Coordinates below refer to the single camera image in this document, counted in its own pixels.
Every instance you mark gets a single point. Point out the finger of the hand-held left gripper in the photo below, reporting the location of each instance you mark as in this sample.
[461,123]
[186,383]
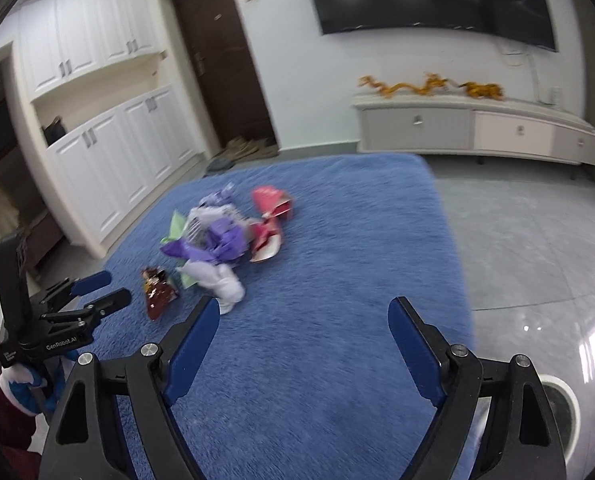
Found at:
[113,301]
[93,281]

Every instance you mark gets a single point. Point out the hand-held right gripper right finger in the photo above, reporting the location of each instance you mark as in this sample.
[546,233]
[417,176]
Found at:
[417,355]

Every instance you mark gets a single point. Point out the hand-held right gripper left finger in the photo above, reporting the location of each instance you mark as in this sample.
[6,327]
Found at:
[192,352]

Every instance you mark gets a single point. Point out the brown snack packet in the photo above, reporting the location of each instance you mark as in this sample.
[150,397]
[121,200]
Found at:
[158,292]

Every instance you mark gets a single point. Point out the green paper wrapper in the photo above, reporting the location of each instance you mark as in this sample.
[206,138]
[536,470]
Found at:
[176,225]

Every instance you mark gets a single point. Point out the red and white wrapper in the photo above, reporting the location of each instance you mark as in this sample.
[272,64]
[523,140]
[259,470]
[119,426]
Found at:
[265,242]

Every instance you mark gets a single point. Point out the small lavender wrapper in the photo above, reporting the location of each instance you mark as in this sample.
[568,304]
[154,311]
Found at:
[217,196]

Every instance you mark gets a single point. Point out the round white-rimmed trash bin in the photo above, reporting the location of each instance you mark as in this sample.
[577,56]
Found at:
[560,410]

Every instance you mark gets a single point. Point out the red snack wrapper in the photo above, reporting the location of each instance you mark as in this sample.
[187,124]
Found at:
[270,201]

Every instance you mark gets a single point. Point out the person's left forearm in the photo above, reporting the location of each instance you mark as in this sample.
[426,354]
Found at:
[7,410]

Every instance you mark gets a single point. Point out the blue fluffy blanket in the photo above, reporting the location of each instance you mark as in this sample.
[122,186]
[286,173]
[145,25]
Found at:
[327,270]

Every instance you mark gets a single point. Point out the dark bag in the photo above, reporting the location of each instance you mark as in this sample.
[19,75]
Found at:
[53,132]

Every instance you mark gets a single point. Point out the white panelled cabinet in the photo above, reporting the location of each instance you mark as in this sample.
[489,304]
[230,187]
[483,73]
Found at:
[102,110]

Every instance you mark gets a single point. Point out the grey slipper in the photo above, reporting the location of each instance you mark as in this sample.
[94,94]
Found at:
[220,164]

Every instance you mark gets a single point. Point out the pile of beige shoes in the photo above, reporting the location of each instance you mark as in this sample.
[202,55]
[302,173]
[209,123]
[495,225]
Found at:
[247,147]

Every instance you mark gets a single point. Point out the white television stand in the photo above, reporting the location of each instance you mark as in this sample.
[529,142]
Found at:
[477,127]

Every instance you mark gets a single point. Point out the dark brown door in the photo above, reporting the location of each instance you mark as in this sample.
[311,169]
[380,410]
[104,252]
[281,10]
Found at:
[222,60]

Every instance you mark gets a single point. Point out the golden dragon figurine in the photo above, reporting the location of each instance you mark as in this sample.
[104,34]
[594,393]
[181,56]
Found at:
[402,87]

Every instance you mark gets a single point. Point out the golden tiger figurine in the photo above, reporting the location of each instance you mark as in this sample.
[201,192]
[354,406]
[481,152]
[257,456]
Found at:
[482,90]

